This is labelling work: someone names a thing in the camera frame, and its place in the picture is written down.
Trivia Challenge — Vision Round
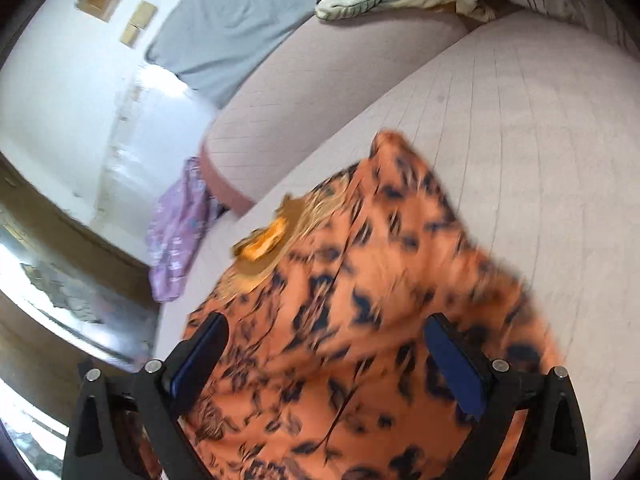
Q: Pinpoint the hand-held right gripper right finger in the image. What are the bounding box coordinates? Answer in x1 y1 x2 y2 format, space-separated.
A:
422 312 598 480

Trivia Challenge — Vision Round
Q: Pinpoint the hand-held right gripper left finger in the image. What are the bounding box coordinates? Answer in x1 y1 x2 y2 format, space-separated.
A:
62 311 231 480

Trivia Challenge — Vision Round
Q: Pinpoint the orange black floral garment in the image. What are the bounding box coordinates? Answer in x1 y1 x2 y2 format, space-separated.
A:
135 130 568 480

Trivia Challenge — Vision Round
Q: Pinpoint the purple floral cloth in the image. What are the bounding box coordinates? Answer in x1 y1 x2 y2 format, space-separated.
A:
145 156 226 303

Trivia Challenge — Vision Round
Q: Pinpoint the wooden door with glass panes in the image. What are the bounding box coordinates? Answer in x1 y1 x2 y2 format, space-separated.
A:
0 155 161 476

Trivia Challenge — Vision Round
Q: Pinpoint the pink quilted mattress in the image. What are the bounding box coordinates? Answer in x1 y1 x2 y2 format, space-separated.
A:
152 10 640 480

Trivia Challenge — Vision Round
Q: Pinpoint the pink quilted bolster cushion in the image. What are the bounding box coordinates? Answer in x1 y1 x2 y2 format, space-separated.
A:
199 10 471 216

